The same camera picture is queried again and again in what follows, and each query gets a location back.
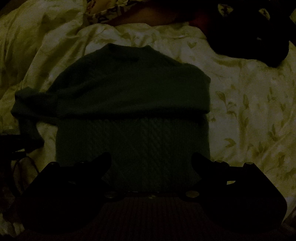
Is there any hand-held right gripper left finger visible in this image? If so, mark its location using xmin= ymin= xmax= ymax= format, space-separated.
xmin=23 ymin=152 xmax=116 ymax=200

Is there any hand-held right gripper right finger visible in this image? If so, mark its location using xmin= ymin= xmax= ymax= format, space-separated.
xmin=184 ymin=152 xmax=285 ymax=200

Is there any dark green knit sweater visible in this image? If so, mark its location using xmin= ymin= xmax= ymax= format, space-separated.
xmin=11 ymin=43 xmax=211 ymax=193

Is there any pale leaf-print blanket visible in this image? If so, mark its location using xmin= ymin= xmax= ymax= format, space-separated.
xmin=0 ymin=0 xmax=296 ymax=232

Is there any black cloth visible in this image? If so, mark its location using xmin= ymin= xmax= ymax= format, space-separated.
xmin=188 ymin=0 xmax=291 ymax=68

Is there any patterned floral cloth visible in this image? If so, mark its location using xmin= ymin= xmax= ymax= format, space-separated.
xmin=83 ymin=0 xmax=139 ymax=24

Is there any patterned pillow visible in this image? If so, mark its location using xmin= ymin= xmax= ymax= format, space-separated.
xmin=110 ymin=3 xmax=208 ymax=26

